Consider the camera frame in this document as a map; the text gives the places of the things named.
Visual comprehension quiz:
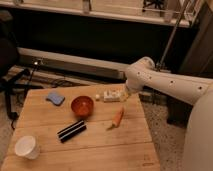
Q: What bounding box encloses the metal pole stand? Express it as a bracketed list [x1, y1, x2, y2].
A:
[156, 0, 190, 71]

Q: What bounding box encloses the red bowl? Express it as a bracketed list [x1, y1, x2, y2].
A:
[71, 96, 94, 118]

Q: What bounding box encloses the clear plastic bottle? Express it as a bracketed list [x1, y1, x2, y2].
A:
[95, 90, 128, 102]

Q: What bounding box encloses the orange toy carrot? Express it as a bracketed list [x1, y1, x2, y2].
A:
[108, 108, 124, 130]

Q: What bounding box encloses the black striped eraser block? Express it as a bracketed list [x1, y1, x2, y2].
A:
[57, 120, 87, 143]

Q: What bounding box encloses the white paper cup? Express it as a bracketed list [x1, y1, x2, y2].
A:
[14, 135, 40, 160]

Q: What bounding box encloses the black office chair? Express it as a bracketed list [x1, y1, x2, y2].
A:
[0, 10, 42, 129]

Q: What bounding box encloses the wooden table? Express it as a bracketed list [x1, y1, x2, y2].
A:
[1, 84, 160, 171]

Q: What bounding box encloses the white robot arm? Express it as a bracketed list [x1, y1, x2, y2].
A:
[125, 57, 213, 171]

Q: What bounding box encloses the blue sponge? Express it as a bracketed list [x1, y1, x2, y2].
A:
[46, 92, 65, 106]

